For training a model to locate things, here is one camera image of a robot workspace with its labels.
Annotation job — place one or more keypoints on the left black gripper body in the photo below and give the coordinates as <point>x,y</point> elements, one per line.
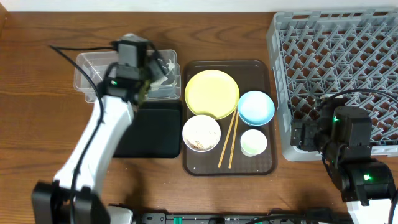
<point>154,71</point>

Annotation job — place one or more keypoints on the grey dishwasher rack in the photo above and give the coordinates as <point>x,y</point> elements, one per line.
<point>320,53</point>

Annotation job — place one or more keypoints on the right wooden chopstick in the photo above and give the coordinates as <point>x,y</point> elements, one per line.
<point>233,139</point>

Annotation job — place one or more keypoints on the wooden chopstick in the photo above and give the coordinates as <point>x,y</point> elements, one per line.
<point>233,139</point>
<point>227,138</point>

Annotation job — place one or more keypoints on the light blue bowl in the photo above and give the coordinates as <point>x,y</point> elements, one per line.
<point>256,108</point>

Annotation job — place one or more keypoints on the white cup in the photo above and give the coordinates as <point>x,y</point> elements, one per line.
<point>253,142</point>

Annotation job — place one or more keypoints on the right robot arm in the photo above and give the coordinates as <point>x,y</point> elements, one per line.
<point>342,136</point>

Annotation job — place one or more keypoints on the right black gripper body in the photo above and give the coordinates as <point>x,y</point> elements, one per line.
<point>298,134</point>

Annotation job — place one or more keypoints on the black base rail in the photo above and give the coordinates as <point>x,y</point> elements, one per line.
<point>233,219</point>

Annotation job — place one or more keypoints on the clear plastic bin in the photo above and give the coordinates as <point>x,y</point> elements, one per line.
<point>96,63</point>

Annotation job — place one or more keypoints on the green orange snack wrapper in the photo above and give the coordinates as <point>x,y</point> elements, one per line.
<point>143,89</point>

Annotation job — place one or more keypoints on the left wooden chopstick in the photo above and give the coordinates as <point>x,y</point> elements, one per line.
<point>227,138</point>

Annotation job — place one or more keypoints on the white pink bowl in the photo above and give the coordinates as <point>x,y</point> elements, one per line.
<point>201,133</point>

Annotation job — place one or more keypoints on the brown serving tray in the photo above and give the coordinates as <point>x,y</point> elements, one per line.
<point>249,75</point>

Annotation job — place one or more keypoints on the black tray bin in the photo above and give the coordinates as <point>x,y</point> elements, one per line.
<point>154,133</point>

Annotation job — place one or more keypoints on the yellow plate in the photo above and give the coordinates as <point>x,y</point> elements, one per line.
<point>213,93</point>

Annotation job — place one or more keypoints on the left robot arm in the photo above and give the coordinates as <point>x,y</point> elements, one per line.
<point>74,194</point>

